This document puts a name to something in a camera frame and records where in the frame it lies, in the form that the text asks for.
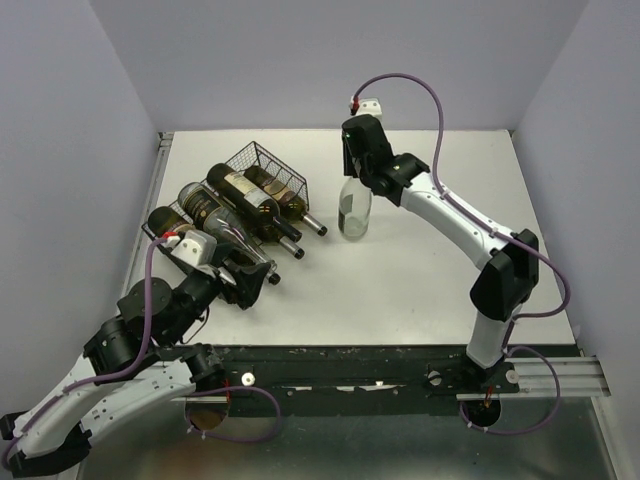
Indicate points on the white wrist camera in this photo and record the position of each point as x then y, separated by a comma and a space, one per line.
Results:
365, 106
191, 248

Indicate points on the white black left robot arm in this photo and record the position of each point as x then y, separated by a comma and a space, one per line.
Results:
134, 362

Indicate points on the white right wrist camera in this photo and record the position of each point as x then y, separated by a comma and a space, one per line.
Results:
365, 106

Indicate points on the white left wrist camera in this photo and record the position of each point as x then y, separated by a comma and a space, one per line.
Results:
191, 248

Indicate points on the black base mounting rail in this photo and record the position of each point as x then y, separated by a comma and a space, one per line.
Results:
331, 381

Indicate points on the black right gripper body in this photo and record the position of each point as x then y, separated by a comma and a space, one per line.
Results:
350, 165

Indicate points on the green bottle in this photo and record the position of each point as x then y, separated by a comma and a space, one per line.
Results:
285, 242
164, 220
260, 211
292, 206

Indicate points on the short clear glass bottle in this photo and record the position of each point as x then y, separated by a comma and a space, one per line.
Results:
213, 216

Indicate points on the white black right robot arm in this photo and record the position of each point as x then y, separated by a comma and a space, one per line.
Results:
507, 262

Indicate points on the tall clear glass bottle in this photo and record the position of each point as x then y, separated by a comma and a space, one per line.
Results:
355, 202

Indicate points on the black wire wine rack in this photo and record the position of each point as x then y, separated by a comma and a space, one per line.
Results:
252, 154

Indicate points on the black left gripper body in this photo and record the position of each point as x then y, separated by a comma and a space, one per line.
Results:
227, 291

